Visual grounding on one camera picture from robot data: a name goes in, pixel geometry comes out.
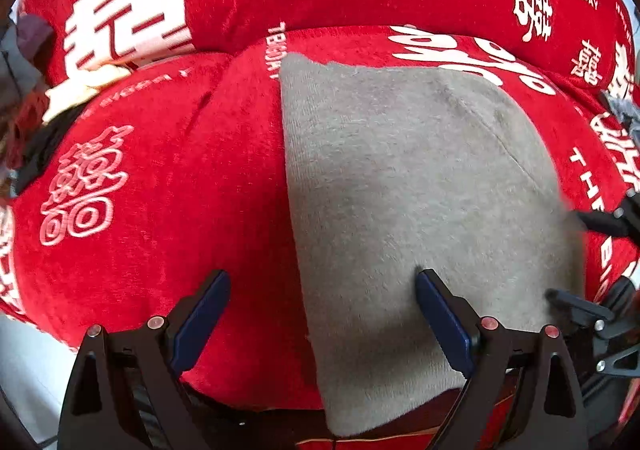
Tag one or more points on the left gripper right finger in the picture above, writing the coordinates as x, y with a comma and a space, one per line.
547, 411

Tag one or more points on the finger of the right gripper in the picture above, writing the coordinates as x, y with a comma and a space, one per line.
603, 337
622, 223

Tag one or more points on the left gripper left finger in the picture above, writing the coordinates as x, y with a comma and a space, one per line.
100, 409

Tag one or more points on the grey knit sweater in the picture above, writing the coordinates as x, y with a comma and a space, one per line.
398, 169

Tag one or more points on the pile of dark clothes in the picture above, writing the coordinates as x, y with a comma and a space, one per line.
23, 92

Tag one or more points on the grey blue crumpled cloth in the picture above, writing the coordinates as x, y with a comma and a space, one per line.
626, 113

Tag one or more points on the red wedding bed cover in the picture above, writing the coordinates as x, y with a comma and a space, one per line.
179, 170

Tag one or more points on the black garment at bedside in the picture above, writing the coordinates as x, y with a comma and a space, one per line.
41, 148

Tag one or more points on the cream yellow cloth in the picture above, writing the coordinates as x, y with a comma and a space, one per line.
82, 87

